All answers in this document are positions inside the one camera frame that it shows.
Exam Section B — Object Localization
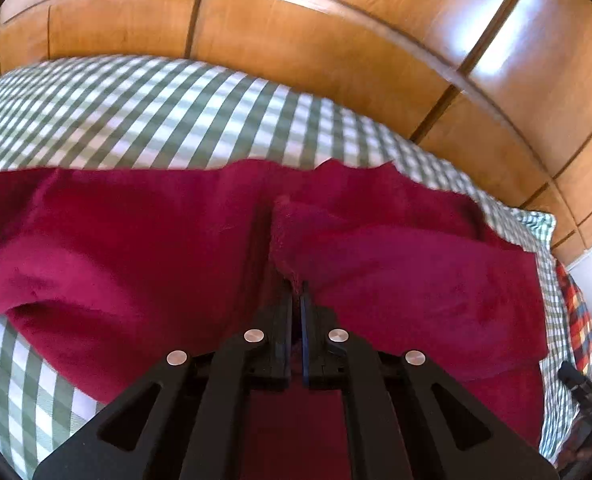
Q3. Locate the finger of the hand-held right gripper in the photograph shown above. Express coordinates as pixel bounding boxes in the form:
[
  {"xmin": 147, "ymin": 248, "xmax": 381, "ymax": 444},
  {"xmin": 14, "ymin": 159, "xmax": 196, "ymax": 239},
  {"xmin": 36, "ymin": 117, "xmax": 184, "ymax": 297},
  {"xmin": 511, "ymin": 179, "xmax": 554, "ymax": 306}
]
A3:
[{"xmin": 557, "ymin": 361, "xmax": 592, "ymax": 413}]

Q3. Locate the multicoloured plaid cloth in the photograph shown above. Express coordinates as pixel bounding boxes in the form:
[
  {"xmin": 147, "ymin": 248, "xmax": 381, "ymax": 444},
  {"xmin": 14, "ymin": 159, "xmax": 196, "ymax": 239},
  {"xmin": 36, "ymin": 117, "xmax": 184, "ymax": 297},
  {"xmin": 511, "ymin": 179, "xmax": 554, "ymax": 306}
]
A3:
[{"xmin": 554, "ymin": 259, "xmax": 592, "ymax": 386}]

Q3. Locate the dark red cloth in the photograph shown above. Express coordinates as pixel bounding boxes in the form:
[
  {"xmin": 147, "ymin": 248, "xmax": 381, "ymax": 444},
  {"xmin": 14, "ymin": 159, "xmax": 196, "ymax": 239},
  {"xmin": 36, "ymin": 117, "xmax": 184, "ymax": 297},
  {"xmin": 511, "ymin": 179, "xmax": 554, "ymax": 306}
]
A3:
[{"xmin": 0, "ymin": 159, "xmax": 549, "ymax": 480}]

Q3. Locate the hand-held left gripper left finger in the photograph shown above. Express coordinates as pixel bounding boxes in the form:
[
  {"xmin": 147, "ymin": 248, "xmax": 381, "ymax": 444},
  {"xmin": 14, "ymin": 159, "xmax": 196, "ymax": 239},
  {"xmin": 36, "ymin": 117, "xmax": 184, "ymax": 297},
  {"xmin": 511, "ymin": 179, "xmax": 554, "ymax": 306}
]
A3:
[{"xmin": 32, "ymin": 279, "xmax": 295, "ymax": 480}]

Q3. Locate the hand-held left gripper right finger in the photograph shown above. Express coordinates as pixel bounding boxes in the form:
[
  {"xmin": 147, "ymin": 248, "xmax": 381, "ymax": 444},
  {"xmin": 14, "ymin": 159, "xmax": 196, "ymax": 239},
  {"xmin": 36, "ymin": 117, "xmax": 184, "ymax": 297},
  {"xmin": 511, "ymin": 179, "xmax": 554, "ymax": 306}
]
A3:
[{"xmin": 299, "ymin": 281, "xmax": 560, "ymax": 480}]

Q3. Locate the green white checked bed cover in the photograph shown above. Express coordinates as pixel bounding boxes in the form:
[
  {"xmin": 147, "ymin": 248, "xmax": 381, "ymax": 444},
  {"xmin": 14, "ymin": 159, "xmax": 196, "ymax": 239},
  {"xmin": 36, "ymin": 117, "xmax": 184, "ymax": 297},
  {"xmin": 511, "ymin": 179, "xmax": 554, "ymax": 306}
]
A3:
[{"xmin": 0, "ymin": 55, "xmax": 581, "ymax": 480}]

